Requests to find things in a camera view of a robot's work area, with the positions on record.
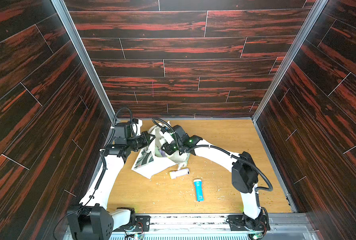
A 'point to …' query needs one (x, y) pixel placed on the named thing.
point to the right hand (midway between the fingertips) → (166, 144)
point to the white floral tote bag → (148, 164)
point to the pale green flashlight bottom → (167, 137)
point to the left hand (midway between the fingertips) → (156, 136)
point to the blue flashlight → (198, 188)
